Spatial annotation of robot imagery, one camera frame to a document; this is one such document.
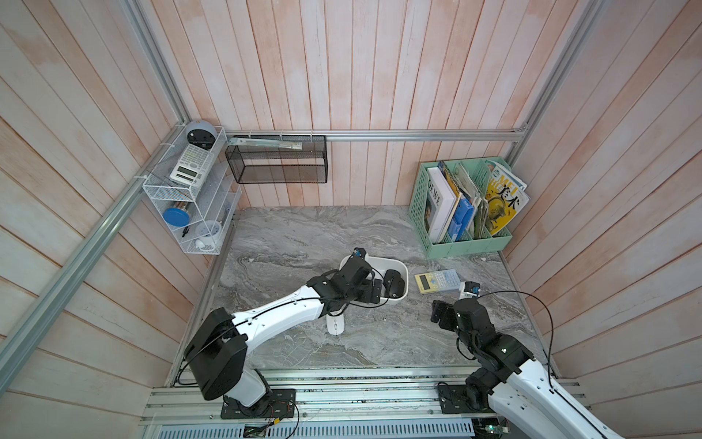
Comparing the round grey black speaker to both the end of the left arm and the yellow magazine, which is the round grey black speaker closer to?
the end of the left arm

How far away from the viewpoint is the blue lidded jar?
78 cm

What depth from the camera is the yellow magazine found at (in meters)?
0.97

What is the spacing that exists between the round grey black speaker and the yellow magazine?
0.96 meters

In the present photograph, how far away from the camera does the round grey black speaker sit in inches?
32.0
